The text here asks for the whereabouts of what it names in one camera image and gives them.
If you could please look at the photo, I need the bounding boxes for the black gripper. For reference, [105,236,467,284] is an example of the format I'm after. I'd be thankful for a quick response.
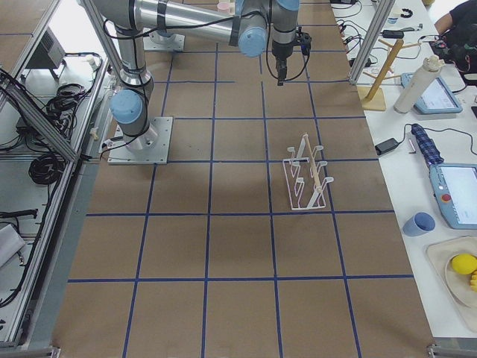
[271,28,296,86]

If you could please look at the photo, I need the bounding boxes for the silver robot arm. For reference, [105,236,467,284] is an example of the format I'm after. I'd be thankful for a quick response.
[80,1,311,151]

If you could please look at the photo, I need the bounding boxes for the pink cup on tray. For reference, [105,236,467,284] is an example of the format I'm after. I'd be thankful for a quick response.
[216,1,234,13]

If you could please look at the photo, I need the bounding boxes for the blue cup on side table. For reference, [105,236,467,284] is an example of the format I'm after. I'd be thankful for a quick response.
[402,212,435,236]

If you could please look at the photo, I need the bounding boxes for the wooden mug tree stand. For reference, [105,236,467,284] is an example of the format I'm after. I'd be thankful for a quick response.
[357,39,419,111]

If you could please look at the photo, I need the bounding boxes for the black power adapter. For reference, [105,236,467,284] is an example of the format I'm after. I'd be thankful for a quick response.
[374,138,399,156]

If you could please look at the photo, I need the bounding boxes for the far blue teach pendant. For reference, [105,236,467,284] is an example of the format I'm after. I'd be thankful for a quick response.
[413,77,463,115]

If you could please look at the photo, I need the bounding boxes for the blue teach pendant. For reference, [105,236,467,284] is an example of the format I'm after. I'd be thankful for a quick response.
[413,77,463,115]
[429,163,476,230]

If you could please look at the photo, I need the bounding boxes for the blue plaid umbrella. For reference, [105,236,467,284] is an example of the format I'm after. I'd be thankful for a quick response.
[411,124,444,169]

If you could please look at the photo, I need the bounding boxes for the seated person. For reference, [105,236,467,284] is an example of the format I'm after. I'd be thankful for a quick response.
[435,1,476,73]

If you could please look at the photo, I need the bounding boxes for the near blue teach pendant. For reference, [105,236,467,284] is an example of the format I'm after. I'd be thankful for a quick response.
[429,163,476,230]

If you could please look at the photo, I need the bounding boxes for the yellow toy lemon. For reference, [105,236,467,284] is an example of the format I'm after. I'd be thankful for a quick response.
[451,253,477,275]

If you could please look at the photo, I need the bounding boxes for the beige tray with bowl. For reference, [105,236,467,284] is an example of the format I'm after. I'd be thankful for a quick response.
[426,236,476,333]

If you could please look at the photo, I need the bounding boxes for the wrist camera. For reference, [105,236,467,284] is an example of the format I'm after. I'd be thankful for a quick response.
[297,31,312,57]

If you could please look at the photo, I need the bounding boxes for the aluminium frame post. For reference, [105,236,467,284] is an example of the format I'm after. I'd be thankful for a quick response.
[349,0,395,85]

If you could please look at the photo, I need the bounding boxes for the white wire cup rack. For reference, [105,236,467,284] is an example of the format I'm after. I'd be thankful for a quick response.
[282,133,334,211]

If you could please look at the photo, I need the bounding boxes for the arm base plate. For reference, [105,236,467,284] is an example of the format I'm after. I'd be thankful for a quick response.
[144,32,185,52]
[107,117,173,165]

